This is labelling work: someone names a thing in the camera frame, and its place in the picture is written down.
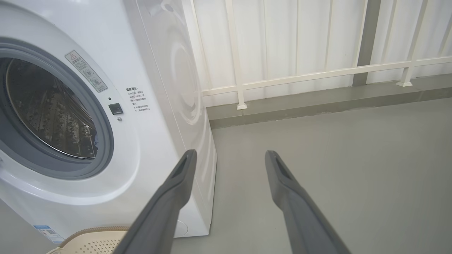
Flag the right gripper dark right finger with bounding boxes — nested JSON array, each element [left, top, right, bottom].
[[265, 150, 352, 254]]

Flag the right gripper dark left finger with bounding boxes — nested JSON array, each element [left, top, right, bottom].
[[113, 149, 198, 254]]

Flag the white front-load washing machine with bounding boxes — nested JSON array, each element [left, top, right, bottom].
[[0, 0, 218, 244]]

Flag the stainless steel washing machine drum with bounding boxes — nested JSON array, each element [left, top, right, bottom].
[[5, 58, 98, 159]]

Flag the round drain filter cover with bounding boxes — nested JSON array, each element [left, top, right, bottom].
[[174, 220, 189, 237]]

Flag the cream plastic laundry basket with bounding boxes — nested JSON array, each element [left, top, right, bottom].
[[46, 226, 132, 254]]

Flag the small printed text label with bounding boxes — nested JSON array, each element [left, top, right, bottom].
[[125, 86, 151, 113]]

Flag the blue energy label sticker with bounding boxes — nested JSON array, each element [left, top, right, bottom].
[[33, 225, 66, 244]]

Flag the white metal railing fence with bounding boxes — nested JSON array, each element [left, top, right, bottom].
[[191, 0, 452, 110]]

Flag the grey warning sticker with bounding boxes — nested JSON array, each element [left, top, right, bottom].
[[65, 50, 108, 93]]

